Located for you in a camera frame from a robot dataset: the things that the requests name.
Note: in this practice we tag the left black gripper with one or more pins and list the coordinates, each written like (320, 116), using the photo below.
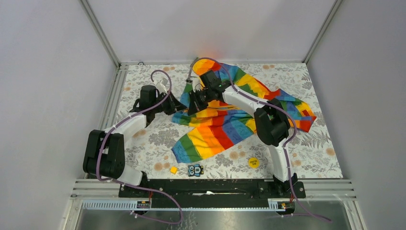
(174, 105)

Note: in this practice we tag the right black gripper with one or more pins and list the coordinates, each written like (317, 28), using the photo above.
(196, 106)

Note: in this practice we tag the rainbow striped jacket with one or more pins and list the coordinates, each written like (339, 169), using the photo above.
(222, 126)

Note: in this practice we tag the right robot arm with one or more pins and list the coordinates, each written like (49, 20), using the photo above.
(271, 121)

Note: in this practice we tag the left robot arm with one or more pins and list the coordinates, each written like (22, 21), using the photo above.
(104, 155)

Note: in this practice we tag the small yellow cube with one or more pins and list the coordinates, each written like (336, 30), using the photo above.
(174, 170)

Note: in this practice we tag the blue owl toy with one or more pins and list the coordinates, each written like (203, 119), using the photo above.
(195, 170)

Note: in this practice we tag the yellow round disc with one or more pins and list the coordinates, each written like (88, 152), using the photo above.
(253, 162)

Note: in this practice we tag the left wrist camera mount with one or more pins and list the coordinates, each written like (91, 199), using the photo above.
(161, 86)

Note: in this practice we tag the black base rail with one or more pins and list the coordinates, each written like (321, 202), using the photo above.
(213, 193)

